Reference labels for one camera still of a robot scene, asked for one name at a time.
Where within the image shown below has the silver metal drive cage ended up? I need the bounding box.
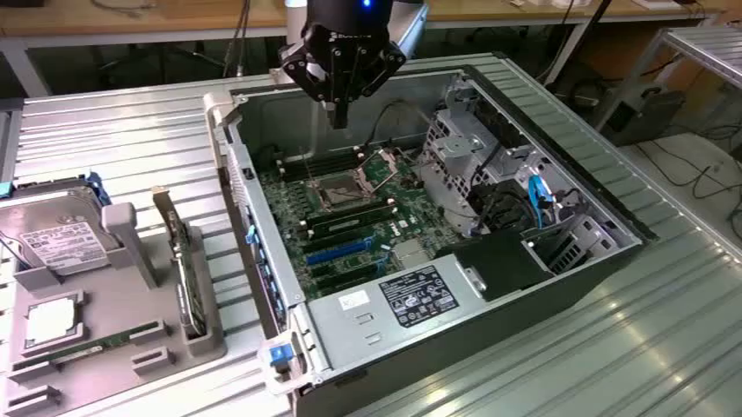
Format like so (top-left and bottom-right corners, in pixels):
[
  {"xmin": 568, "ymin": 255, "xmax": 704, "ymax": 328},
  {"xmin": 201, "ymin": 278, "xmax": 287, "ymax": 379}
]
[{"xmin": 420, "ymin": 108, "xmax": 558, "ymax": 235}]

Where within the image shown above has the metal socket cover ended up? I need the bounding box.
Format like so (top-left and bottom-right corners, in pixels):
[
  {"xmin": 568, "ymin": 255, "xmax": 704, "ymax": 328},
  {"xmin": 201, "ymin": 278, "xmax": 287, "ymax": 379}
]
[{"xmin": 353, "ymin": 147, "xmax": 408, "ymax": 192}]

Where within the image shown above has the CPU socket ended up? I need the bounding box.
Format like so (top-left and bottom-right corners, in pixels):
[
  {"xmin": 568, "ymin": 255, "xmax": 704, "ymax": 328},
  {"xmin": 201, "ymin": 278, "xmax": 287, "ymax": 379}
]
[{"xmin": 313, "ymin": 171, "xmax": 368, "ymax": 214}]

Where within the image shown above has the metal slat frame table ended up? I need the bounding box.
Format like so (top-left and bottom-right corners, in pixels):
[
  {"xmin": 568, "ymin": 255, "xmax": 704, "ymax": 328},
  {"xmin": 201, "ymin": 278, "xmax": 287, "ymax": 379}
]
[{"xmin": 590, "ymin": 26, "xmax": 742, "ymax": 131}]

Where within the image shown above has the blue disk caddy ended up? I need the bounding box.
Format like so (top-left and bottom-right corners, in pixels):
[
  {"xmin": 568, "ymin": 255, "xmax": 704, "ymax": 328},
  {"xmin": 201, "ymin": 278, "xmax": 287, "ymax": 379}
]
[{"xmin": 0, "ymin": 171, "xmax": 115, "ymax": 209}]

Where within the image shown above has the green motherboard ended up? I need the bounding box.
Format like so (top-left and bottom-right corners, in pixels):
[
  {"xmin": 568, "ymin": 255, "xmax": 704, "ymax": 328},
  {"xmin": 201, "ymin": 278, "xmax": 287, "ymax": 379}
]
[{"xmin": 254, "ymin": 145, "xmax": 465, "ymax": 301}]

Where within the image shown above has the silver CPU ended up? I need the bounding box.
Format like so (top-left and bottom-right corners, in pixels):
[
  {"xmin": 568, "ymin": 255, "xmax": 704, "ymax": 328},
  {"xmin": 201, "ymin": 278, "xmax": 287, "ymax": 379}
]
[{"xmin": 26, "ymin": 299, "xmax": 81, "ymax": 344}]

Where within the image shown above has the open black PC case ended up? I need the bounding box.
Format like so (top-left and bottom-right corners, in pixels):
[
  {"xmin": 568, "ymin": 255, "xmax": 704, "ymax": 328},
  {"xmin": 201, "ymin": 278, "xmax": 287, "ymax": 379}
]
[{"xmin": 202, "ymin": 63, "xmax": 660, "ymax": 417}]

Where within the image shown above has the black disk wire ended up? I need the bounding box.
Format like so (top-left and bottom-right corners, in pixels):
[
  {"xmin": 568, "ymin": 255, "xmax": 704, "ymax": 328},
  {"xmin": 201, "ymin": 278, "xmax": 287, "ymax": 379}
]
[{"xmin": 0, "ymin": 234, "xmax": 31, "ymax": 268}]

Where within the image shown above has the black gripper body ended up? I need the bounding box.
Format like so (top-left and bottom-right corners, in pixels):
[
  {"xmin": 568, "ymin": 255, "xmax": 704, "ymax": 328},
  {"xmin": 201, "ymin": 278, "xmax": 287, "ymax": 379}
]
[{"xmin": 299, "ymin": 0, "xmax": 397, "ymax": 102}]

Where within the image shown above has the grey parts rack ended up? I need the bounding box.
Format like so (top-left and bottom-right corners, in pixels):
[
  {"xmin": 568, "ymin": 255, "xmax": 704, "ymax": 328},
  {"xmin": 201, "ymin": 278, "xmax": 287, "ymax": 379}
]
[{"xmin": 0, "ymin": 202, "xmax": 227, "ymax": 417}]

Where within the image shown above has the black plastic air duct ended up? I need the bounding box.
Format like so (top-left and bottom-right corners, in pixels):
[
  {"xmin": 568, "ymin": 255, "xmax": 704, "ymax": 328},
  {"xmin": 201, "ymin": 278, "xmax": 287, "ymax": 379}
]
[{"xmin": 434, "ymin": 229, "xmax": 558, "ymax": 303}]

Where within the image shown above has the silver hard disk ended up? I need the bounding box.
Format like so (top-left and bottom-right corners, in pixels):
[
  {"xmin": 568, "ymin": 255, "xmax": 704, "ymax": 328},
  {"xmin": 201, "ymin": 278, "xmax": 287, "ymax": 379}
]
[{"xmin": 0, "ymin": 175, "xmax": 115, "ymax": 277}]

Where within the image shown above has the wooden desk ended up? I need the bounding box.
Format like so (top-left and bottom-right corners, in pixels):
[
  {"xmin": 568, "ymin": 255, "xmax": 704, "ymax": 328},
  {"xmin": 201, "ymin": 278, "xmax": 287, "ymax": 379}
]
[
  {"xmin": 0, "ymin": 0, "xmax": 290, "ymax": 97},
  {"xmin": 426, "ymin": 0, "xmax": 727, "ymax": 88}
]

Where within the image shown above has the grey hanging cable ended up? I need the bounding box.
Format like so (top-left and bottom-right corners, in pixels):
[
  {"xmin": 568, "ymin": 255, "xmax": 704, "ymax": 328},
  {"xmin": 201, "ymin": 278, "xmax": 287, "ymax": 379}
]
[{"xmin": 226, "ymin": 0, "xmax": 253, "ymax": 78}]

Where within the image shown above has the black graphics card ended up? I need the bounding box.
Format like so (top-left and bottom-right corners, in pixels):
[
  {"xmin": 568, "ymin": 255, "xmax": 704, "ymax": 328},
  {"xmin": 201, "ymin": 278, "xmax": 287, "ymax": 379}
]
[{"xmin": 150, "ymin": 185, "xmax": 209, "ymax": 338}]

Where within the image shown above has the black box with handle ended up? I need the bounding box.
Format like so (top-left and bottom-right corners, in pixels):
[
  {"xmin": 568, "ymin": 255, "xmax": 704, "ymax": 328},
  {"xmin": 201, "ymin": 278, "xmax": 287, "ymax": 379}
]
[{"xmin": 602, "ymin": 86, "xmax": 686, "ymax": 147}]

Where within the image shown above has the blue wire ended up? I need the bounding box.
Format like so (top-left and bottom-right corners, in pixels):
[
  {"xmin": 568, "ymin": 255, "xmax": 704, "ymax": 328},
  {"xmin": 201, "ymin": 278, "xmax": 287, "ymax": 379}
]
[{"xmin": 528, "ymin": 173, "xmax": 553, "ymax": 230}]

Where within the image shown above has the blue expansion slot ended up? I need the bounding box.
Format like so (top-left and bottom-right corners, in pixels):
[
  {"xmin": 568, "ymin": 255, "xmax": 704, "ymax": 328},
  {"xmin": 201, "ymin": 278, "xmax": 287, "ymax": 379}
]
[{"xmin": 305, "ymin": 241, "xmax": 376, "ymax": 267}]

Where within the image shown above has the black floor cable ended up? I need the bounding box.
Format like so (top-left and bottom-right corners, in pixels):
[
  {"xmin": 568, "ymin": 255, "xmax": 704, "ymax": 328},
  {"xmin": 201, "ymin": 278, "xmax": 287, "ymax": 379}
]
[{"xmin": 634, "ymin": 141, "xmax": 742, "ymax": 205}]

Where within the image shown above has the grey power supply unit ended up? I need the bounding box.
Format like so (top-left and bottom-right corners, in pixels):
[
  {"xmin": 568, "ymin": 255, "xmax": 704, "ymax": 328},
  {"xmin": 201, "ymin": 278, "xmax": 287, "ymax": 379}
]
[{"xmin": 306, "ymin": 254, "xmax": 494, "ymax": 374}]

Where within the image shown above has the black expansion slot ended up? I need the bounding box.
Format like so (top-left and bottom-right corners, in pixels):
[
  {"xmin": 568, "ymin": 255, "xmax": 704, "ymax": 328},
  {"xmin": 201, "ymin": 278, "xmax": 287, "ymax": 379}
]
[{"xmin": 315, "ymin": 260, "xmax": 385, "ymax": 290}]

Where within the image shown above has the silver chipset heatsink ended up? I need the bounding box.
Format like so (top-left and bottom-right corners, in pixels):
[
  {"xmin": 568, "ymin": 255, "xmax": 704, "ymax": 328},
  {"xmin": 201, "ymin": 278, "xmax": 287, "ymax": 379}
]
[{"xmin": 393, "ymin": 241, "xmax": 434, "ymax": 261}]

